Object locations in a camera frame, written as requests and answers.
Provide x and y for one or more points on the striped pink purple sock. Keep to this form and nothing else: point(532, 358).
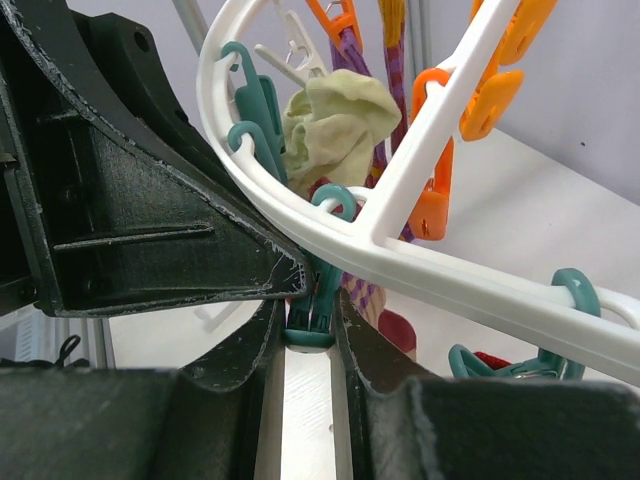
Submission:
point(370, 302)

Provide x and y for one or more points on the maroon sock pair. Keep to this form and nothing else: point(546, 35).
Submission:
point(383, 105)

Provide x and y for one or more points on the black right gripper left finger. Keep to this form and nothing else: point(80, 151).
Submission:
point(219, 417)

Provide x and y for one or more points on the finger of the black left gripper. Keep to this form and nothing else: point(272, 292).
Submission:
point(126, 55)
point(91, 223)

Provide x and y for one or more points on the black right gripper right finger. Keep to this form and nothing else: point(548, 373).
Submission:
point(393, 419)

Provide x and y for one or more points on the white round clip hanger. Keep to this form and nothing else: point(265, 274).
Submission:
point(369, 247)

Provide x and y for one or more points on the red patterned sock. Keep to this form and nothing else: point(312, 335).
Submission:
point(493, 362)

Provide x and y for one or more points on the cream sock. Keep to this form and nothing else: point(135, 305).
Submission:
point(325, 136)

